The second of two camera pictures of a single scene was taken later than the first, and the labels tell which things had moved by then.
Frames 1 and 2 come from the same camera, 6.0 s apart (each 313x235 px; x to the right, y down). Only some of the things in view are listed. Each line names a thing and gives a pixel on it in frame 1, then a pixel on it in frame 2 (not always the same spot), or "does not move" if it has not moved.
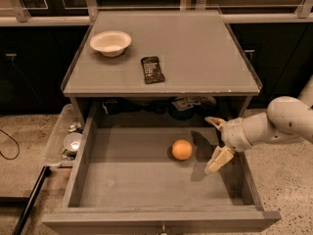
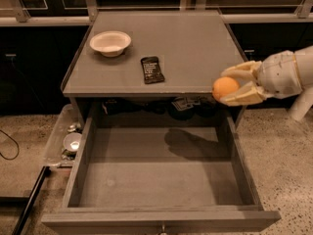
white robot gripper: (233, 133) -> (280, 73)
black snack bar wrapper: (151, 70) does not move
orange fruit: (182, 149) -> (224, 86)
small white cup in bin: (71, 141) does not move
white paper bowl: (111, 43) does not move
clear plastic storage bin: (65, 139) does not move
